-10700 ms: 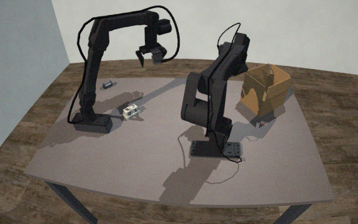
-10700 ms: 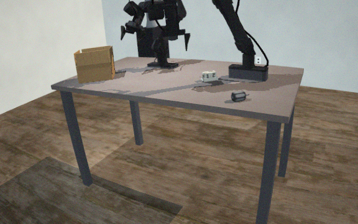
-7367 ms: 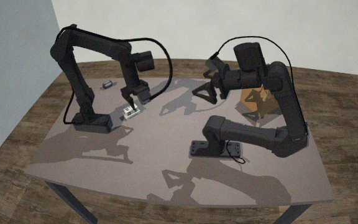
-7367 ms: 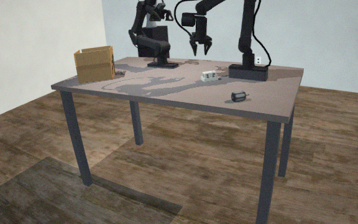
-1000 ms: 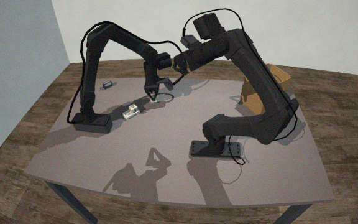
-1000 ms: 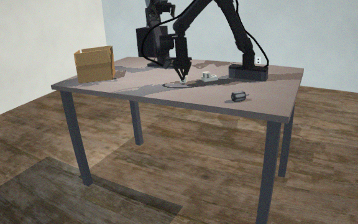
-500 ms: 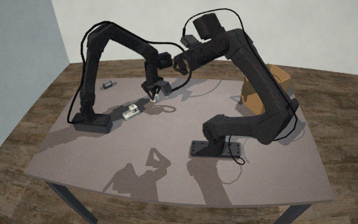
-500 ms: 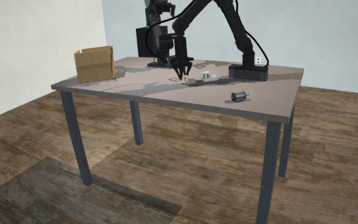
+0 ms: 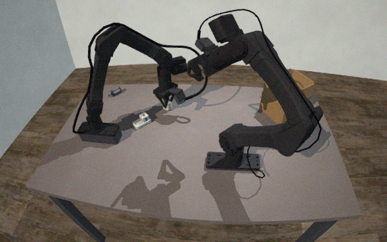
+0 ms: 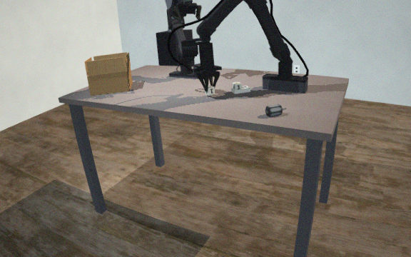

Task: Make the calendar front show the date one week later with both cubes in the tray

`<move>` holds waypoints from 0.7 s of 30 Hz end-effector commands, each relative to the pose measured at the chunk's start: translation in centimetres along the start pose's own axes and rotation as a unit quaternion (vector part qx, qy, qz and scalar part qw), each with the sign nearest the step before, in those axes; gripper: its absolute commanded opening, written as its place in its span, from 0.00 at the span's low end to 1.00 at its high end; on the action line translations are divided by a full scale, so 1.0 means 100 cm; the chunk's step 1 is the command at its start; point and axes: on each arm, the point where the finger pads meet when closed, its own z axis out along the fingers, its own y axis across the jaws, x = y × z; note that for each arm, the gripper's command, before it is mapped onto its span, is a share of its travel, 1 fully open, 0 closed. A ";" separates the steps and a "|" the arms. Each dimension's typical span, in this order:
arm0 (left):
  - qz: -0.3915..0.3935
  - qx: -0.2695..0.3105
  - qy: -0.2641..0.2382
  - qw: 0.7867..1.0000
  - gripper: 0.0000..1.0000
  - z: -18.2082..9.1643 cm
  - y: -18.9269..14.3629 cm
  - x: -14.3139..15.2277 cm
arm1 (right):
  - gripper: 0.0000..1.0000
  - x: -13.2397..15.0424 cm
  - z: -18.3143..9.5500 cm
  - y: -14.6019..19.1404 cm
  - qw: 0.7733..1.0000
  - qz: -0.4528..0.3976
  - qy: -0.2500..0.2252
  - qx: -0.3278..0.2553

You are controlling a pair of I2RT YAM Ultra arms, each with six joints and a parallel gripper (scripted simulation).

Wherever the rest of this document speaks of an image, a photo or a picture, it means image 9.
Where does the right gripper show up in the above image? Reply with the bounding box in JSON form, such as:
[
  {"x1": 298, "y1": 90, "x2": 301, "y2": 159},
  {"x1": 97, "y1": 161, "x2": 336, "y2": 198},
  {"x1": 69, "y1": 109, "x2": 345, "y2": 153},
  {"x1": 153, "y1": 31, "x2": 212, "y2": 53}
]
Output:
[{"x1": 187, "y1": 37, "x2": 229, "y2": 81}]

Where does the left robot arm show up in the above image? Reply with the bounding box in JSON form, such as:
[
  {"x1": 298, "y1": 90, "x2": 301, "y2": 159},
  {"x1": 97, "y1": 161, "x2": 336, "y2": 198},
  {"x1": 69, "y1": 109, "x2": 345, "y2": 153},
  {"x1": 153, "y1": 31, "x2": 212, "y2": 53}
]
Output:
[{"x1": 77, "y1": 25, "x2": 187, "y2": 136}]

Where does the white number cube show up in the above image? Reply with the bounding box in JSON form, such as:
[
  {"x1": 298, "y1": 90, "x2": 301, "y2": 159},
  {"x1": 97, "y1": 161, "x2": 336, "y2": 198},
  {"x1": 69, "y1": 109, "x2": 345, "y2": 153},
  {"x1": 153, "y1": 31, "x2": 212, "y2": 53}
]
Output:
[
  {"x1": 163, "y1": 101, "x2": 172, "y2": 110},
  {"x1": 139, "y1": 112, "x2": 149, "y2": 123}
]

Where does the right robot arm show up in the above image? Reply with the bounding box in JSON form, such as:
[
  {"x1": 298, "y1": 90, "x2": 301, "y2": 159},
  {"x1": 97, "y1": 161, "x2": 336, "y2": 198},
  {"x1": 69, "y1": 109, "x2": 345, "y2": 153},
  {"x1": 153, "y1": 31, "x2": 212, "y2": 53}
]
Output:
[{"x1": 206, "y1": 14, "x2": 323, "y2": 170}]

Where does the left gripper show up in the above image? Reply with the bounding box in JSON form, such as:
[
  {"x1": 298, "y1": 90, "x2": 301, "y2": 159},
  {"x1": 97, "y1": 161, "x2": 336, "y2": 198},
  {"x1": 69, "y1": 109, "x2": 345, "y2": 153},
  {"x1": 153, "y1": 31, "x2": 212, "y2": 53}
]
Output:
[{"x1": 153, "y1": 78, "x2": 186, "y2": 108}]

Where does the brown cardboard box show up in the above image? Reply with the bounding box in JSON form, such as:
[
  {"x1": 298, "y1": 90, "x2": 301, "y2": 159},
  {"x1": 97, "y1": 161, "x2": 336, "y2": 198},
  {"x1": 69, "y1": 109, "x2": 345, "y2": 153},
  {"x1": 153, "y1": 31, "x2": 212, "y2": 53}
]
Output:
[{"x1": 259, "y1": 69, "x2": 314, "y2": 124}]

